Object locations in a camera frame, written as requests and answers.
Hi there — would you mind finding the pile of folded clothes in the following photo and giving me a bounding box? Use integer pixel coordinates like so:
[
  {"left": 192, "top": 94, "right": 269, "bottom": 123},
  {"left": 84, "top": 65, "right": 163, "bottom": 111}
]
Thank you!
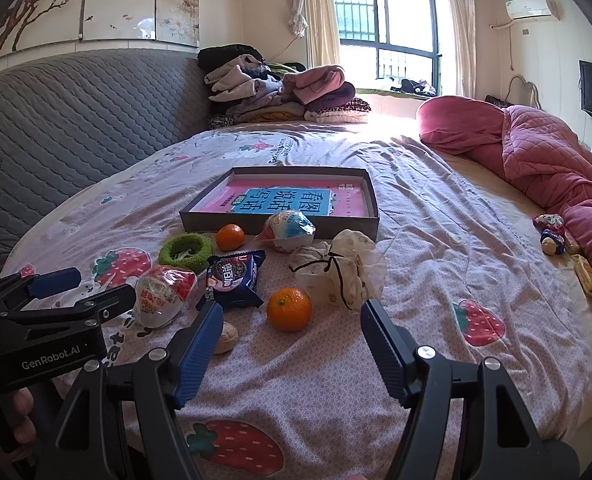
[{"left": 197, "top": 44, "right": 373, "bottom": 130}]

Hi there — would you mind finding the white drawstring pouch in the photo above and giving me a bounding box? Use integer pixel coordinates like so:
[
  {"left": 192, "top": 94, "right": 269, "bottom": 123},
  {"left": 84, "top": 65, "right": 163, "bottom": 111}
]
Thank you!
[{"left": 288, "top": 229, "right": 387, "bottom": 311}]

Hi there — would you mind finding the cream curtain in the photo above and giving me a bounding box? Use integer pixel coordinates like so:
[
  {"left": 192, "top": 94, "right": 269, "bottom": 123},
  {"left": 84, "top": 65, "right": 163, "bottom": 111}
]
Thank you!
[
  {"left": 283, "top": 0, "right": 341, "bottom": 71},
  {"left": 441, "top": 0, "right": 479, "bottom": 98}
]

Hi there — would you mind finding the white heart wire frame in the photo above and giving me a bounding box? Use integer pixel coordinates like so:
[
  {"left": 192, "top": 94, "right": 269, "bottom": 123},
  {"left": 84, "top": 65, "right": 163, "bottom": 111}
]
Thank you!
[{"left": 506, "top": 74, "right": 541, "bottom": 111}]

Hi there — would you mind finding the pink quilted blanket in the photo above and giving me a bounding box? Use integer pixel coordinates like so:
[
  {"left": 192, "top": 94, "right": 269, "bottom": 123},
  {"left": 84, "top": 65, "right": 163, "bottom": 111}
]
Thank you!
[{"left": 416, "top": 95, "right": 592, "bottom": 311}]

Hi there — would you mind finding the person's left hand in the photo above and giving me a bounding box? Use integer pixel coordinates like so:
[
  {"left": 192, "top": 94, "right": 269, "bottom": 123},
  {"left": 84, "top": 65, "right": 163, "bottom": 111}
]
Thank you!
[{"left": 8, "top": 387, "right": 40, "bottom": 446}]

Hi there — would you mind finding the beige bed sheet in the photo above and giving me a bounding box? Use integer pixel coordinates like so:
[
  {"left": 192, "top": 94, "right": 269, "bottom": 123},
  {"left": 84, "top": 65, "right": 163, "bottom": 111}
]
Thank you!
[{"left": 436, "top": 150, "right": 592, "bottom": 341}]

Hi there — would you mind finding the blue snack packet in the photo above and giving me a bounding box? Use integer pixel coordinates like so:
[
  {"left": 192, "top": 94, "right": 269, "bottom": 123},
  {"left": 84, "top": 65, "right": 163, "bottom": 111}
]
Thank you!
[{"left": 540, "top": 229, "right": 569, "bottom": 256}]

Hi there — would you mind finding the blue cookie packet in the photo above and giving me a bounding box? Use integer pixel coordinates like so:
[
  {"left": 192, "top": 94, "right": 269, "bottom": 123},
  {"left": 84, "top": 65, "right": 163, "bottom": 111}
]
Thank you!
[{"left": 196, "top": 250, "right": 267, "bottom": 311}]

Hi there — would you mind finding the grey cardboard box tray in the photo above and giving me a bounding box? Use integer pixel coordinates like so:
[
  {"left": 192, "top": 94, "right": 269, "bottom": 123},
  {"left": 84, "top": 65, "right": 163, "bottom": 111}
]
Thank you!
[{"left": 178, "top": 166, "right": 381, "bottom": 243}]

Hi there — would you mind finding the red toy egg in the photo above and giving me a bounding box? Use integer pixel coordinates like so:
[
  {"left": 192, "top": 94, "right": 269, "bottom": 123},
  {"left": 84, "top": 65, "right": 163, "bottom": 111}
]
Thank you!
[{"left": 134, "top": 265, "right": 198, "bottom": 330}]

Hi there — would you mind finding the grey quilted headboard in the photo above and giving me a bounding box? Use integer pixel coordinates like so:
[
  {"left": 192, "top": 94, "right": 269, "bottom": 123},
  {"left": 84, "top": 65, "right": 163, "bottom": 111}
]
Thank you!
[{"left": 0, "top": 47, "right": 214, "bottom": 281}]

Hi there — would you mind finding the floral painted wall panel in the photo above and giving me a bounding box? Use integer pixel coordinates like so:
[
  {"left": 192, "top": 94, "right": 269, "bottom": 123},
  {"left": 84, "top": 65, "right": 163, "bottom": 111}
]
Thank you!
[{"left": 0, "top": 0, "right": 201, "bottom": 66}]

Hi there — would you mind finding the red white snack packet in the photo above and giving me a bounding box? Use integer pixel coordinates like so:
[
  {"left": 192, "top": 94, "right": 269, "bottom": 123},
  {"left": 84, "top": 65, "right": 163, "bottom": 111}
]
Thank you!
[{"left": 532, "top": 213, "right": 566, "bottom": 233}]

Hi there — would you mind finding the dark framed window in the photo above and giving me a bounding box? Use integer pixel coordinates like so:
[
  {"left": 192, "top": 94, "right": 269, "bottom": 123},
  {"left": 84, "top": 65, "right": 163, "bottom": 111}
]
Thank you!
[{"left": 330, "top": 0, "right": 444, "bottom": 96}]

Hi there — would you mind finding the blue toy egg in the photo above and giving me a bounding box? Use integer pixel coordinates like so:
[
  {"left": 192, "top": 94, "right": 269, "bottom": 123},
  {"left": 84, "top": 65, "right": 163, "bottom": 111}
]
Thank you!
[{"left": 255, "top": 210, "right": 317, "bottom": 253}]

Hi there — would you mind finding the white air conditioner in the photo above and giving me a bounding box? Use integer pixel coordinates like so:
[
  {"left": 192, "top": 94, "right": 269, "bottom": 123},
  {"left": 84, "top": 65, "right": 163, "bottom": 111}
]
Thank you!
[{"left": 504, "top": 0, "right": 560, "bottom": 22}]

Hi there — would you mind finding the brown walnut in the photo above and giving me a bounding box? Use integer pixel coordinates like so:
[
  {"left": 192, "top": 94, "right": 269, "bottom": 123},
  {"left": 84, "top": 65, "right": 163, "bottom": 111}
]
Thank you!
[{"left": 211, "top": 321, "right": 240, "bottom": 356}]

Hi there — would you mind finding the yellow snack packet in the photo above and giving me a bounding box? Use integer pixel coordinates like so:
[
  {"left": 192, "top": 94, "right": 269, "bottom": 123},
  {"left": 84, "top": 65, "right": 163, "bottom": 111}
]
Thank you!
[{"left": 570, "top": 254, "right": 592, "bottom": 295}]

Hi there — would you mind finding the dark clothes bundle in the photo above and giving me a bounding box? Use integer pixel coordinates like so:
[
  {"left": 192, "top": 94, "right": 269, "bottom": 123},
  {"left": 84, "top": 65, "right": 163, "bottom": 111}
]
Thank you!
[{"left": 391, "top": 77, "right": 437, "bottom": 97}]

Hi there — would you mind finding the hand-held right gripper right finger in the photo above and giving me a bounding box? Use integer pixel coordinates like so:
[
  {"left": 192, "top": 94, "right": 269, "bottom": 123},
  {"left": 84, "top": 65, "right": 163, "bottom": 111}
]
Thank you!
[{"left": 360, "top": 299, "right": 581, "bottom": 480}]

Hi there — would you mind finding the orange mandarin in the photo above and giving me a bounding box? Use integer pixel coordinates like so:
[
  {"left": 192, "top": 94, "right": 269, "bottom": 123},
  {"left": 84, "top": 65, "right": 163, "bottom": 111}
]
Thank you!
[
  {"left": 267, "top": 287, "right": 313, "bottom": 332},
  {"left": 216, "top": 223, "right": 247, "bottom": 252}
]

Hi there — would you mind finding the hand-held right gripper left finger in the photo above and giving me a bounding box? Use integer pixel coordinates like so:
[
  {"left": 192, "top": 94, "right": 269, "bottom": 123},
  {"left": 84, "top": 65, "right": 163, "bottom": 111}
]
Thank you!
[{"left": 36, "top": 301, "right": 225, "bottom": 480}]

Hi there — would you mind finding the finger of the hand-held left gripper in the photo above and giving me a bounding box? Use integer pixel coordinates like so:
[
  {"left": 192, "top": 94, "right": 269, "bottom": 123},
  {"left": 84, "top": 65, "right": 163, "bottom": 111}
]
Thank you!
[
  {"left": 0, "top": 283, "right": 137, "bottom": 329},
  {"left": 0, "top": 266, "right": 83, "bottom": 312}
]

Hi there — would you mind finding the pink blue workbook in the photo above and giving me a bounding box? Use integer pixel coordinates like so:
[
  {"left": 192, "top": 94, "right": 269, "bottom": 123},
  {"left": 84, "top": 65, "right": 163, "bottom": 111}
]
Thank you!
[{"left": 193, "top": 172, "right": 369, "bottom": 218}]

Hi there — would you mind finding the green fuzzy hair scrunchie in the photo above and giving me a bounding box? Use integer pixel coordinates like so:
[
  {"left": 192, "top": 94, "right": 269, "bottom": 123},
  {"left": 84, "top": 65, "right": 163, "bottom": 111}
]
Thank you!
[{"left": 158, "top": 233, "right": 213, "bottom": 267}]

